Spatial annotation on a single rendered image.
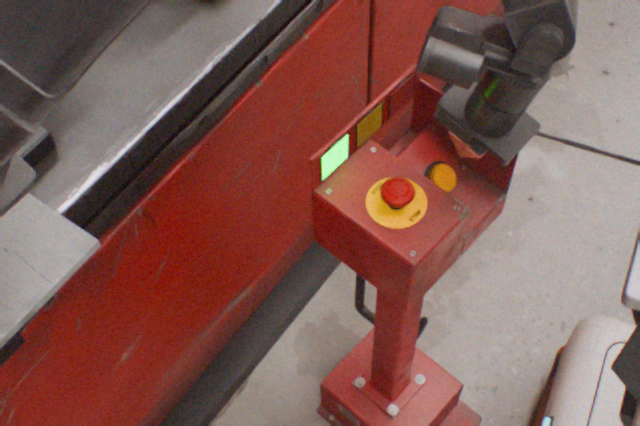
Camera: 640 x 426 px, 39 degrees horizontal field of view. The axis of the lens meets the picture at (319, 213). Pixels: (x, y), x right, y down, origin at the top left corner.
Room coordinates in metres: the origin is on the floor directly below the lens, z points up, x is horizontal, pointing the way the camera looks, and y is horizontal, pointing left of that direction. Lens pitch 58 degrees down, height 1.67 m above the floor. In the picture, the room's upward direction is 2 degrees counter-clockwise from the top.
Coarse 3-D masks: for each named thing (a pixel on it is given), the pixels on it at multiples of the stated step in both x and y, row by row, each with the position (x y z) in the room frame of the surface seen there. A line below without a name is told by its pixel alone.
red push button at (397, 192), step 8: (384, 184) 0.59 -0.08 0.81; (392, 184) 0.58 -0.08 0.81; (400, 184) 0.58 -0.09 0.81; (408, 184) 0.58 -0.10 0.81; (384, 192) 0.57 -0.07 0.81; (392, 192) 0.57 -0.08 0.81; (400, 192) 0.57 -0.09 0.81; (408, 192) 0.57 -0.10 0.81; (384, 200) 0.57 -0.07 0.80; (392, 200) 0.56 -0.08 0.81; (400, 200) 0.56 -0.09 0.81; (408, 200) 0.56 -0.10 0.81; (392, 208) 0.57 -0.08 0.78; (400, 208) 0.57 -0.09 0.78
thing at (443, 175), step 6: (432, 168) 0.66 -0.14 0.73; (438, 168) 0.66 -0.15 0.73; (444, 168) 0.66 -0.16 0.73; (450, 168) 0.66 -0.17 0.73; (432, 174) 0.65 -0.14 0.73; (438, 174) 0.65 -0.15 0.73; (444, 174) 0.65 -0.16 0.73; (450, 174) 0.65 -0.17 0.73; (432, 180) 0.64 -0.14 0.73; (438, 180) 0.64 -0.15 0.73; (444, 180) 0.64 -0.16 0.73; (450, 180) 0.65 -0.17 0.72; (444, 186) 0.64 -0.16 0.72; (450, 186) 0.64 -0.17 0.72
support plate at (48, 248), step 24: (24, 216) 0.43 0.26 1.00; (48, 216) 0.43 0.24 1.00; (0, 240) 0.41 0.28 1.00; (24, 240) 0.41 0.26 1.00; (48, 240) 0.41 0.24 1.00; (72, 240) 0.41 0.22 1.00; (96, 240) 0.41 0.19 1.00; (0, 264) 0.39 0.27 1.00; (24, 264) 0.39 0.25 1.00; (48, 264) 0.39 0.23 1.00; (72, 264) 0.38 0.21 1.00; (0, 288) 0.36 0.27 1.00; (24, 288) 0.36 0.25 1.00; (48, 288) 0.36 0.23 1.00; (0, 312) 0.34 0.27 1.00; (24, 312) 0.34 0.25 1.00; (0, 336) 0.32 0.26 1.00
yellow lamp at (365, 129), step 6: (378, 108) 0.68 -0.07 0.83; (372, 114) 0.67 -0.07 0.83; (378, 114) 0.68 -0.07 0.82; (366, 120) 0.66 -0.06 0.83; (372, 120) 0.67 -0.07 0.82; (378, 120) 0.68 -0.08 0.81; (360, 126) 0.66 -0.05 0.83; (366, 126) 0.66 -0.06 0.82; (372, 126) 0.67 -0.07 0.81; (378, 126) 0.68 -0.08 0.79; (360, 132) 0.66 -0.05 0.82; (366, 132) 0.66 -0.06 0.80; (372, 132) 0.67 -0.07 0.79; (360, 138) 0.66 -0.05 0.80; (366, 138) 0.66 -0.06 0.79; (360, 144) 0.66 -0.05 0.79
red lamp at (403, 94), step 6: (414, 78) 0.73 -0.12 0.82; (408, 84) 0.72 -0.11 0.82; (396, 90) 0.70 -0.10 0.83; (402, 90) 0.71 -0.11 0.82; (408, 90) 0.72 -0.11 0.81; (396, 96) 0.70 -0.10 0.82; (402, 96) 0.71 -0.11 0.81; (408, 96) 0.72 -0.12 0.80; (390, 102) 0.70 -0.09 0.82; (396, 102) 0.70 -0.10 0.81; (402, 102) 0.71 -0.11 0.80; (390, 108) 0.70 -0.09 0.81; (396, 108) 0.71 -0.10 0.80; (390, 114) 0.70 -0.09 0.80
